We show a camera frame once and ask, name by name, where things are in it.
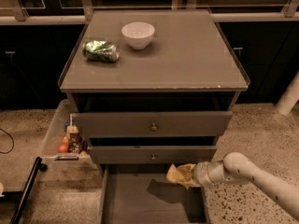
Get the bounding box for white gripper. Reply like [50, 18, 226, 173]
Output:
[177, 161, 209, 189]

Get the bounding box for grey middle drawer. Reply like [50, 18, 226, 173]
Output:
[89, 146, 217, 164]

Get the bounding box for black cable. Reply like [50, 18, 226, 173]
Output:
[0, 128, 16, 155]

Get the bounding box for red apple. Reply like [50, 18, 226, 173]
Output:
[58, 143, 69, 153]

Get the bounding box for grey top drawer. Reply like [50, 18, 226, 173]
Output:
[73, 111, 233, 138]

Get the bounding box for grey bottom drawer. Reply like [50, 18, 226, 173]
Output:
[99, 164, 210, 224]

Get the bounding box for yellow sponge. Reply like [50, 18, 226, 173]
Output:
[166, 164, 190, 184]

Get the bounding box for grey drawer cabinet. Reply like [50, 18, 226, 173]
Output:
[57, 9, 251, 173]

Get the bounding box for grey drawer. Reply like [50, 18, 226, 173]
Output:
[89, 146, 217, 164]
[73, 111, 233, 138]
[99, 164, 210, 224]

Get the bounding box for clear plastic storage bin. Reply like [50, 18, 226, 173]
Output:
[41, 99, 93, 166]

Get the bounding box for white ceramic bowl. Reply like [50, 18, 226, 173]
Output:
[121, 22, 155, 49]

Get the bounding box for green crushed soda can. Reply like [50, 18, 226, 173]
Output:
[82, 40, 120, 63]

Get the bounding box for brown juice carton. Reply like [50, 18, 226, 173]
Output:
[66, 126, 83, 153]

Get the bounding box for black metal bar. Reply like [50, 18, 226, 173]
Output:
[9, 157, 48, 224]

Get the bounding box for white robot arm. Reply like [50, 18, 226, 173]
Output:
[173, 152, 299, 220]

